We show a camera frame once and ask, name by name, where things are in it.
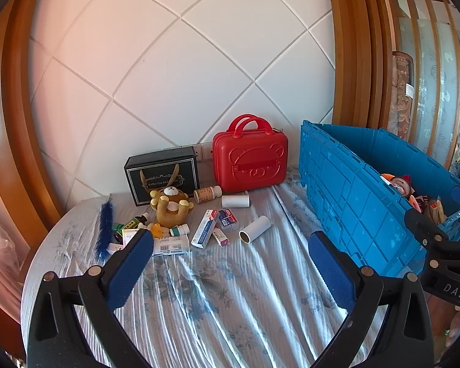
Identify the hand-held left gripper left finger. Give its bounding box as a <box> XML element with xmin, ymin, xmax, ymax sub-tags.
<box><xmin>26</xmin><ymin>229</ymin><xmax>155</xmax><ymax>368</ymax></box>

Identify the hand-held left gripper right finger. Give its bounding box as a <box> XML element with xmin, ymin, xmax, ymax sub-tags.
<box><xmin>308</xmin><ymin>231</ymin><xmax>435</xmax><ymax>368</ymax></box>

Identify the blue feather brush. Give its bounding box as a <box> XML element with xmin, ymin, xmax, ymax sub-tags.
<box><xmin>96</xmin><ymin>195</ymin><xmax>114</xmax><ymax>263</ymax></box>

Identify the brown teddy bear plush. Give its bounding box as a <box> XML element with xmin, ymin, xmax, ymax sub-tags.
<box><xmin>149</xmin><ymin>186</ymin><xmax>194</xmax><ymax>228</ymax></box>

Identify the blue plastic crate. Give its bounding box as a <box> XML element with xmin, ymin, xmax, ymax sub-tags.
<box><xmin>298</xmin><ymin>120</ymin><xmax>460</xmax><ymax>278</ymax></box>

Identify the white paper roll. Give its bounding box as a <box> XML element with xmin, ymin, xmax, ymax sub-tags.
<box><xmin>239</xmin><ymin>215</ymin><xmax>271</xmax><ymax>244</ymax></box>
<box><xmin>221</xmin><ymin>195</ymin><xmax>251</xmax><ymax>208</ymax></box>

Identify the white pink carton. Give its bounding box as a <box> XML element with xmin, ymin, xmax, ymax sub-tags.
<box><xmin>121</xmin><ymin>229</ymin><xmax>141</xmax><ymax>247</ymax></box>

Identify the green bottle yellow label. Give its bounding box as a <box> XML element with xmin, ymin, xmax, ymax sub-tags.
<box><xmin>125</xmin><ymin>213</ymin><xmax>150</xmax><ymax>231</ymax></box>

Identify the flat white medicine box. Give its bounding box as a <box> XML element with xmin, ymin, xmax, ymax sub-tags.
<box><xmin>153</xmin><ymin>235</ymin><xmax>190</xmax><ymax>255</ymax></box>

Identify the red white doll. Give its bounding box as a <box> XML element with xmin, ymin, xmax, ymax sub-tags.
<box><xmin>381</xmin><ymin>174</ymin><xmax>413</xmax><ymax>200</ymax></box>

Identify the white blue toothpaste box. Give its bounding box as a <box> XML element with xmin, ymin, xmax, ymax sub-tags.
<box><xmin>191</xmin><ymin>209</ymin><xmax>219</xmax><ymax>248</ymax></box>

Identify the black gift box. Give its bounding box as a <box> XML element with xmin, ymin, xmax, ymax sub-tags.
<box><xmin>124</xmin><ymin>155</ymin><xmax>200</xmax><ymax>205</ymax></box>

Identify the brown pill bottle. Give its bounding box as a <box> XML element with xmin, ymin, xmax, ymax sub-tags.
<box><xmin>194</xmin><ymin>186</ymin><xmax>222</xmax><ymax>203</ymax></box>

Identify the small blue red box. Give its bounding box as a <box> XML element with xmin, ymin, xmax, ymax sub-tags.
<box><xmin>217</xmin><ymin>209</ymin><xmax>240</xmax><ymax>228</ymax></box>

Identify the wooden glass partition screen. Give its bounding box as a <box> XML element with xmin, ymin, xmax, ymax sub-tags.
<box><xmin>383</xmin><ymin>0</ymin><xmax>460</xmax><ymax>169</ymax></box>

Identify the patterned rolled carpet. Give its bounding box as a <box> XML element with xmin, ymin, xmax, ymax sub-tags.
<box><xmin>391</xmin><ymin>50</ymin><xmax>415</xmax><ymax>139</ymax></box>

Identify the red bear-embossed carry case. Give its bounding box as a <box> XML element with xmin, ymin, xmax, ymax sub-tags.
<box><xmin>212</xmin><ymin>114</ymin><xmax>289</xmax><ymax>193</ymax></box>

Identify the wooden door pillar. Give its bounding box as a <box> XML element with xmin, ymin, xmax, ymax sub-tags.
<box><xmin>325</xmin><ymin>0</ymin><xmax>395</xmax><ymax>131</ymax></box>

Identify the white wall socket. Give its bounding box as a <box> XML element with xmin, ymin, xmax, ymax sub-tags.
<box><xmin>176</xmin><ymin>143</ymin><xmax>215</xmax><ymax>163</ymax></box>

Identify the curved wooden wall frame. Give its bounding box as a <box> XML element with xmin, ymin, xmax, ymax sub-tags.
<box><xmin>0</xmin><ymin>0</ymin><xmax>67</xmax><ymax>353</ymax></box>

